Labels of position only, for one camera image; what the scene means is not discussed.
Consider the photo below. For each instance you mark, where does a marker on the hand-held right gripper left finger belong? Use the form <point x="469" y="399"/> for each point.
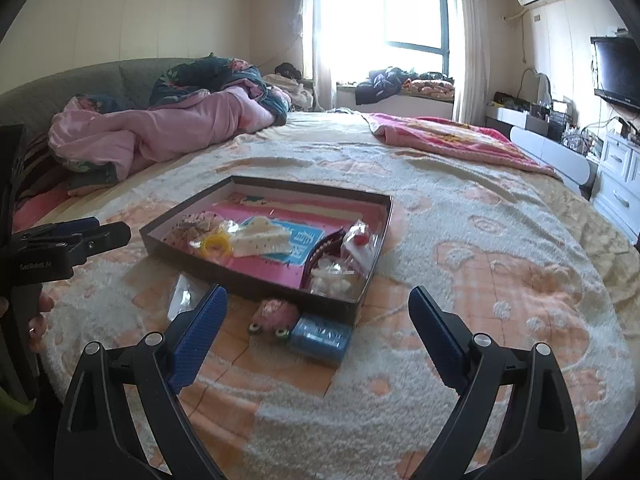
<point x="197" y="332"/>

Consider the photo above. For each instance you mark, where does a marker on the pink card sheet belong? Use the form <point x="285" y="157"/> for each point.
<point x="280" y="272"/>

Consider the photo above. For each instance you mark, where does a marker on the dark puffer jacket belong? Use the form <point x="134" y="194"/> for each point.
<point x="380" y="85"/>

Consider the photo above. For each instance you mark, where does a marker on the clear plastic bag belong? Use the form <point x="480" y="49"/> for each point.
<point x="187" y="297"/>

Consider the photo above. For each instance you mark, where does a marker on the small blue box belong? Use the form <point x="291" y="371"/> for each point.
<point x="320" y="337"/>

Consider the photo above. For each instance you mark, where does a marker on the window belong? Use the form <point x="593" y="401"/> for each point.
<point x="415" y="25"/>

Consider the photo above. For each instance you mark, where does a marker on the round table mirror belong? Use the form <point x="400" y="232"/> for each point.
<point x="535" y="87"/>

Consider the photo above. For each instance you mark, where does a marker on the clear bag with red piece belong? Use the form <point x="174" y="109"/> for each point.
<point x="362" y="242"/>

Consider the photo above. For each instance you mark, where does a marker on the white dressing table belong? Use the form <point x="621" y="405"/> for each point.
<point x="550" y="155"/>

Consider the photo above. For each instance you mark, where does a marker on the person's left hand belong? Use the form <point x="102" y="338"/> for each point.
<point x="39" y="327"/>

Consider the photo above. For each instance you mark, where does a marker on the white claw hair clip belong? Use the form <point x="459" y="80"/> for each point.
<point x="262" y="240"/>

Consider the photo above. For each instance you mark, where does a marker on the black wall television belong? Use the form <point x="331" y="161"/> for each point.
<point x="617" y="72"/>

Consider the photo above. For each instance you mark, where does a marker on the dark brown hair clip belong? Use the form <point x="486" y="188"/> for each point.
<point x="312" y="255"/>

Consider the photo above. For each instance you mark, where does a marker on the pink quilt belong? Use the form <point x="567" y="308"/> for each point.
<point x="165" y="130"/>

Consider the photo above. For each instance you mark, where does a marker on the pile of colourful clothes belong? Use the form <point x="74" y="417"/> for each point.
<point x="432" y="85"/>

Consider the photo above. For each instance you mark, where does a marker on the white drawer cabinet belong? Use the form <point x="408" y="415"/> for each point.
<point x="620" y="185"/>

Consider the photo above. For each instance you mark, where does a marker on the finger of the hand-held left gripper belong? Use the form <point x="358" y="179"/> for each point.
<point x="107" y="240"/>
<point x="70" y="227"/>

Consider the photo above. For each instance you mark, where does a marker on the clear bag with white pieces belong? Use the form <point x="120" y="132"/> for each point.
<point x="335" y="280"/>

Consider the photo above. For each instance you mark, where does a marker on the pink knitted hair clip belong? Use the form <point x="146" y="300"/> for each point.
<point x="275" y="317"/>

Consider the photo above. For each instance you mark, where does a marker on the dark floral quilt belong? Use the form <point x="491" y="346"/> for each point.
<point x="210" y="72"/>

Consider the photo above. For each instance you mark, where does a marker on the striped dark cloth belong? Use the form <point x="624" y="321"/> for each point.
<point x="37" y="170"/>

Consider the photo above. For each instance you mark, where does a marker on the white sheer curtain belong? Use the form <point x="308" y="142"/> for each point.
<point x="315" y="35"/>
<point x="467" y="45"/>

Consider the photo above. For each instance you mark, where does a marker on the blue printed card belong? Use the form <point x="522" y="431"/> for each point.
<point x="295" y="255"/>

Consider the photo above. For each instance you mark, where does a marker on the cream bundled clothes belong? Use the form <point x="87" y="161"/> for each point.
<point x="287" y="90"/>

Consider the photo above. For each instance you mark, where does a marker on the dark shallow cardboard box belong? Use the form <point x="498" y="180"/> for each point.
<point x="250" y="287"/>

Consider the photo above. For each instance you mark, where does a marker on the green padded headboard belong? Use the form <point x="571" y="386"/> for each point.
<point x="100" y="80"/>

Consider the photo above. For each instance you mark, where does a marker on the pink printed blanket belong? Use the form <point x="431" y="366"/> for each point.
<point x="450" y="137"/>

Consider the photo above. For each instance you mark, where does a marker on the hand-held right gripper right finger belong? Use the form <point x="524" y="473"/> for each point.
<point x="439" y="340"/>

